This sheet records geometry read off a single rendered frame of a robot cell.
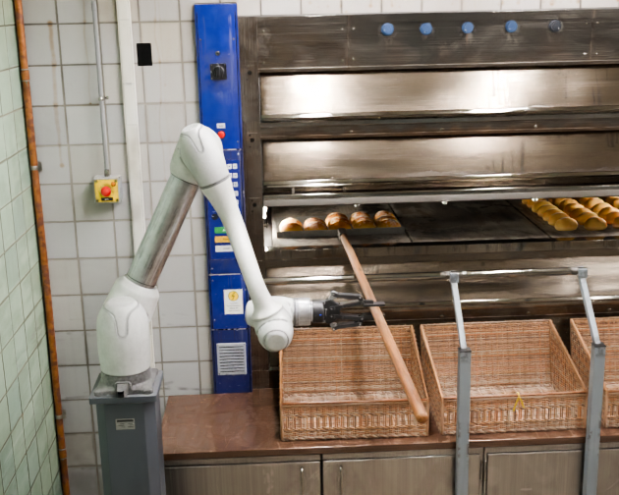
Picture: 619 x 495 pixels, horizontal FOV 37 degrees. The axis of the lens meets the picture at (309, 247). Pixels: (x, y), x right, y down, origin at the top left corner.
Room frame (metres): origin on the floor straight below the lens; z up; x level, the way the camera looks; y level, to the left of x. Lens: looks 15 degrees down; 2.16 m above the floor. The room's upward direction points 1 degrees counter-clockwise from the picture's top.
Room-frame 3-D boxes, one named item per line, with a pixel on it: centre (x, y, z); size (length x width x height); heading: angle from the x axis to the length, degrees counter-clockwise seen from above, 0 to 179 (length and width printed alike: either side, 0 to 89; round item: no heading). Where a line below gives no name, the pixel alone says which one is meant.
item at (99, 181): (3.57, 0.78, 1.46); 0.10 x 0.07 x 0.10; 92
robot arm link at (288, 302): (2.82, 0.13, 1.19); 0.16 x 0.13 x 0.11; 93
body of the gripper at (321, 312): (2.84, -0.05, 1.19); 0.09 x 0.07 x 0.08; 93
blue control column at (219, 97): (4.56, 0.37, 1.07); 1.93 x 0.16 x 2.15; 2
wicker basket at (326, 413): (3.38, -0.15, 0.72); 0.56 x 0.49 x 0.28; 91
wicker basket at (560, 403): (3.40, -0.73, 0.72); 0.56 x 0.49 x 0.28; 93
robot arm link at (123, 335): (2.73, 0.59, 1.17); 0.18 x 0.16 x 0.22; 9
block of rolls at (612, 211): (4.14, -1.28, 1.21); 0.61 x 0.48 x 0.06; 2
